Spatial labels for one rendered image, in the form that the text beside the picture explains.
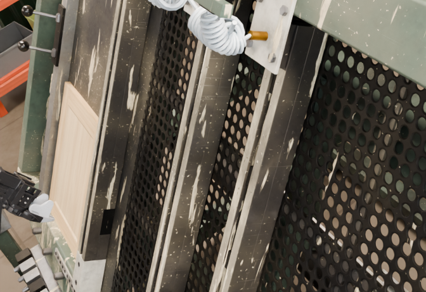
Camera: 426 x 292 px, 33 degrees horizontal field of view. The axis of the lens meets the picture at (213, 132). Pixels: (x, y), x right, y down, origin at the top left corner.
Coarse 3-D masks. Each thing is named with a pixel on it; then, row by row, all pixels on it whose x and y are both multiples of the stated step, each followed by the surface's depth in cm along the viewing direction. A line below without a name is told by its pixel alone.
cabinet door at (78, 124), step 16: (64, 96) 236; (80, 96) 226; (64, 112) 236; (80, 112) 223; (64, 128) 237; (80, 128) 224; (96, 128) 210; (64, 144) 238; (80, 144) 224; (64, 160) 238; (80, 160) 224; (64, 176) 238; (80, 176) 225; (64, 192) 239; (80, 192) 225; (64, 208) 239; (80, 208) 225; (64, 224) 238; (80, 224) 224
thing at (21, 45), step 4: (20, 44) 232; (24, 44) 232; (28, 44) 233; (20, 48) 232; (24, 48) 232; (28, 48) 233; (32, 48) 233; (36, 48) 233; (40, 48) 234; (48, 52) 234; (52, 52) 233; (52, 56) 234
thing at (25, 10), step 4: (24, 8) 227; (28, 8) 227; (32, 8) 229; (24, 12) 227; (28, 12) 227; (32, 12) 229; (36, 12) 229; (40, 12) 229; (28, 16) 229; (48, 16) 229; (52, 16) 229; (56, 16) 229; (56, 20) 229
